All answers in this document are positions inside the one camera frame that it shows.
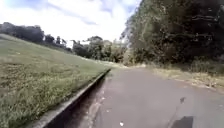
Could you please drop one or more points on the row of distant trees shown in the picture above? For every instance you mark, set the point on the row of distant trees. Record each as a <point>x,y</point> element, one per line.
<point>93,48</point>

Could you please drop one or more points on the grey asphalt path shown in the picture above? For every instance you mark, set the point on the grey asphalt path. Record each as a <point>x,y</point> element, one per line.
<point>140,96</point>

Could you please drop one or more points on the concrete kerb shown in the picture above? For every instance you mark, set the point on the concrete kerb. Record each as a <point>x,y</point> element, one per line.
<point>71,101</point>

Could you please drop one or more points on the wood of tall trees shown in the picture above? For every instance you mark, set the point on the wood of tall trees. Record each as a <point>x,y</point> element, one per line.
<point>176,30</point>

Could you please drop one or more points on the grass slope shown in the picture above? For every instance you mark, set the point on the grass slope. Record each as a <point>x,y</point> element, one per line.
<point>36,73</point>

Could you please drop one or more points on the dry grass verge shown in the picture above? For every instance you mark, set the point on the dry grass verge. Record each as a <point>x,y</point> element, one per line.
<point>196,75</point>

